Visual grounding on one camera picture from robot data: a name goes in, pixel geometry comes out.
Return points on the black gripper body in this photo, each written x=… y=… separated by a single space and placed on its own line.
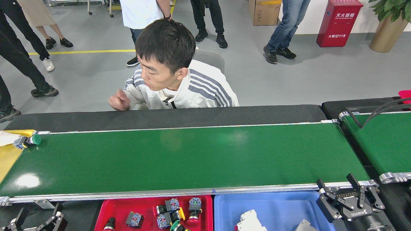
x=362 y=218

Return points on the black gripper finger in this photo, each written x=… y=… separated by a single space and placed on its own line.
x=59 y=224
x=374 y=197
x=327 y=205
x=17 y=224

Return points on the white circuit breaker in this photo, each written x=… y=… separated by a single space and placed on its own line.
x=252 y=223
x=306 y=226

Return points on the red push button switch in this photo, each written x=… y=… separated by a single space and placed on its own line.
x=171 y=204
x=135 y=219

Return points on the yellow push button switch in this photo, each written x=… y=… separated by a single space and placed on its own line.
x=165 y=220

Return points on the green push button switch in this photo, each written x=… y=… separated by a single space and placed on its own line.
x=178 y=227

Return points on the blue plastic tray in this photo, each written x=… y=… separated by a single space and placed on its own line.
x=276 y=208

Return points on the narrow green conveyor belt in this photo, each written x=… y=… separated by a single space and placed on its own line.
x=382 y=141

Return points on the yellow plastic tray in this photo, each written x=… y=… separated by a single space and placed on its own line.
x=8 y=160

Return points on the red plastic tray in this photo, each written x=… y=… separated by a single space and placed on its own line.
x=138 y=205

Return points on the wide green conveyor belt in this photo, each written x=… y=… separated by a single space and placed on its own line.
x=192 y=157

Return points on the person's right hand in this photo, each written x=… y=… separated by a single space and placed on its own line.
x=119 y=101

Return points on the white light bulb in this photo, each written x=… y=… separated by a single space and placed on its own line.
x=8 y=138

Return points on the green mushroom push button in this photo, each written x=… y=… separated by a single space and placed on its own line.
x=35 y=139

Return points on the red plastic bin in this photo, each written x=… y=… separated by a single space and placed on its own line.
x=405 y=97

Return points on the standing person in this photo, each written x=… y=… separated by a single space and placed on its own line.
x=289 y=19
x=22 y=61
x=35 y=11
x=141 y=12
x=208 y=12
x=19 y=22

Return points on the seated person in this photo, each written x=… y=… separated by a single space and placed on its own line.
x=199 y=89

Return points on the red fire extinguisher cabinet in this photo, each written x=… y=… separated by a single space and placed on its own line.
x=338 y=25

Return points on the grey chair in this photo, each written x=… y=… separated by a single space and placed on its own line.
x=210 y=59

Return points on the green potted plant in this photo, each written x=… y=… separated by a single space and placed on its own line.
x=390 y=8

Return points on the brown cardboard box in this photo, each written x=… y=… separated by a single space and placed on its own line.
x=265 y=14

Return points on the white wheeled stand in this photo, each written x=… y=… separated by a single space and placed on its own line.
x=110 y=9

